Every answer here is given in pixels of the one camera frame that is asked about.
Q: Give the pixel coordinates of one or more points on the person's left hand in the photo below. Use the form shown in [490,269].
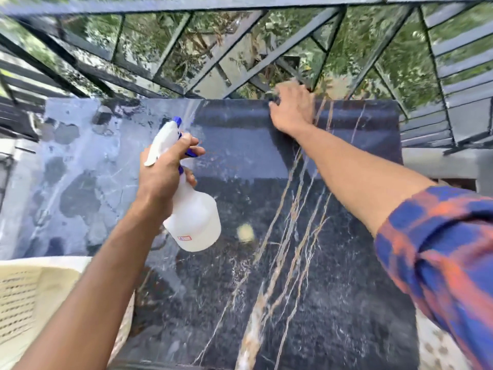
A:
[158,181]

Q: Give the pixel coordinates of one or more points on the person's right hand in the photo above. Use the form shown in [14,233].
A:
[294,111]

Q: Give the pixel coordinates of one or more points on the white spray bottle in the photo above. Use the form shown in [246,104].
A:
[196,223]

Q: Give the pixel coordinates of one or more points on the cream plastic basket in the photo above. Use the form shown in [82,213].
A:
[23,300]

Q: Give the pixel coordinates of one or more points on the person's right forearm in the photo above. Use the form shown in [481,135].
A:
[362,177]

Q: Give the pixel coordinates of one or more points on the person's left forearm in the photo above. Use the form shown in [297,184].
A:
[92,296]

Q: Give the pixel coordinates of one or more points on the green foliage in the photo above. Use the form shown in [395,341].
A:
[393,61]

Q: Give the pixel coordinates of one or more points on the black metal railing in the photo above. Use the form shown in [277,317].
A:
[154,6]

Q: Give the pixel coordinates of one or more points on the dark marble table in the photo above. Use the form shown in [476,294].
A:
[346,285]

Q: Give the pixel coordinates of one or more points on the blue orange plaid shirt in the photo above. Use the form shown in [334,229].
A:
[443,246]

